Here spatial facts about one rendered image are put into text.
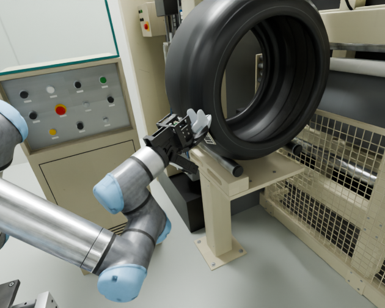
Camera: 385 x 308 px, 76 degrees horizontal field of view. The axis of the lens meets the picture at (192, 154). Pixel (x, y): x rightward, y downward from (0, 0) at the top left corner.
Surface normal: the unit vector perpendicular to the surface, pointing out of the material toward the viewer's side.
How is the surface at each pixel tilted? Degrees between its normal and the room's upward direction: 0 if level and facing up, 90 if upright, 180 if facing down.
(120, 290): 90
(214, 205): 90
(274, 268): 0
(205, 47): 66
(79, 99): 90
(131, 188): 73
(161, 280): 0
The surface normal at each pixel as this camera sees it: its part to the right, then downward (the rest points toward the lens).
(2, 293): -0.11, -0.87
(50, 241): 0.10, 0.14
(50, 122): 0.42, 0.40
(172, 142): 0.71, 0.18
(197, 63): -0.36, 0.20
